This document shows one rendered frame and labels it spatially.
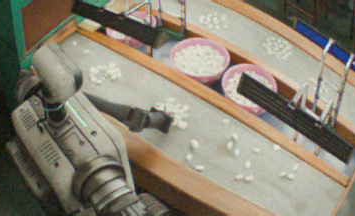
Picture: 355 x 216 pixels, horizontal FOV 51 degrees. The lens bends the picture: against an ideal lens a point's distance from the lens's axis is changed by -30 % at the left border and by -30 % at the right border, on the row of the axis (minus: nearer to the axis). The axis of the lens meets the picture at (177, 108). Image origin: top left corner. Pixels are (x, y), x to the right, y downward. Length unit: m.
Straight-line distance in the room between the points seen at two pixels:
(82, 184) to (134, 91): 1.20
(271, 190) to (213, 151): 0.34
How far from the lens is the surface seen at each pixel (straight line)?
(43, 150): 1.11
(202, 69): 2.27
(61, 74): 0.99
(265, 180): 1.90
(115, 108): 1.82
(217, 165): 1.94
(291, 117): 1.67
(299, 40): 2.55
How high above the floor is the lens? 2.29
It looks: 47 degrees down
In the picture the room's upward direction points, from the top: 1 degrees counter-clockwise
